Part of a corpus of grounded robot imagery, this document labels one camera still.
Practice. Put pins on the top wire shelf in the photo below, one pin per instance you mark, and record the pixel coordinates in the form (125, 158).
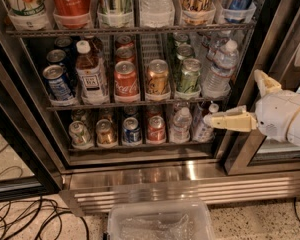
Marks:
(133, 30)

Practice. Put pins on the red can bottom shelf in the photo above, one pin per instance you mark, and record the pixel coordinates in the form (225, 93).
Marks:
(156, 129)

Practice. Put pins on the red coca-cola can front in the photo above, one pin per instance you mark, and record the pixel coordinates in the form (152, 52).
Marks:
(125, 79)

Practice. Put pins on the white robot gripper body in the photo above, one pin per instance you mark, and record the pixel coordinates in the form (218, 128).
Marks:
(279, 114)

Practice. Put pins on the water bottle top shelf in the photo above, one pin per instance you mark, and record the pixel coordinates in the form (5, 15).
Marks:
(157, 13)

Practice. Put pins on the green can bottom shelf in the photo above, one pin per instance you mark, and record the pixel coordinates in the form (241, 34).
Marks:
(79, 133)

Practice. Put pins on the middle wire shelf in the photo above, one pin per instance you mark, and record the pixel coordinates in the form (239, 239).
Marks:
(138, 103)

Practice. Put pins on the green can front middle shelf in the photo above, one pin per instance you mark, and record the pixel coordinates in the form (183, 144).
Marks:
(190, 72)

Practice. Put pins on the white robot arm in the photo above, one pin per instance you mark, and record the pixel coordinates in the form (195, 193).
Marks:
(276, 115)

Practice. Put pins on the clear water bottle shelf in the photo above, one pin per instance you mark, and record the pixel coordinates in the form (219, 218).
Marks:
(224, 64)

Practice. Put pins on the blue can shelf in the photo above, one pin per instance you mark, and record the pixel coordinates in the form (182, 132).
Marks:
(58, 57)
(131, 130)
(58, 82)

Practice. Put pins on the wire shelf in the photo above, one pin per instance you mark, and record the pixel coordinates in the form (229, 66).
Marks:
(138, 103)
(133, 30)

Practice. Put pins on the red can shelf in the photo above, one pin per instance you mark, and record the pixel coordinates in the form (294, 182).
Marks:
(125, 54)
(156, 129)

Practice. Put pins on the white label bottle bottom shelf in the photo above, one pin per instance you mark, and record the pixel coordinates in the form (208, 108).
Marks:
(201, 132)

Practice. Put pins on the water bottle bottom shelf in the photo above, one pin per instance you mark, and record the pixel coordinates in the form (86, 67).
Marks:
(180, 126)

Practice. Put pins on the gold can bottom shelf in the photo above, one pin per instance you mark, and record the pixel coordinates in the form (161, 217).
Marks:
(105, 132)

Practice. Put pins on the blue can front middle shelf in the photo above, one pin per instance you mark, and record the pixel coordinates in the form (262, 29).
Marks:
(58, 82)

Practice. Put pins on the blue can bottom shelf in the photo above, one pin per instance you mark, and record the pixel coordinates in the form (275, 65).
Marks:
(131, 130)

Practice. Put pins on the large coca-cola bottle top shelf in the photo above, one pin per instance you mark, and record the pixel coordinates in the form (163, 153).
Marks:
(70, 10)

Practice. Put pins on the gold can middle shelf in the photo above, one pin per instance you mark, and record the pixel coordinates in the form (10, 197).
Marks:
(157, 77)

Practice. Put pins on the brown tea bottle white label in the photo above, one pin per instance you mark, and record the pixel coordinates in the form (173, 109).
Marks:
(90, 71)

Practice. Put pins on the clear plastic bin on floor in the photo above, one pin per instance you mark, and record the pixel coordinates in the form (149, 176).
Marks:
(187, 219)

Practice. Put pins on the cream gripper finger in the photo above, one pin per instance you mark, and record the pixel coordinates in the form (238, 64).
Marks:
(235, 119)
(266, 84)

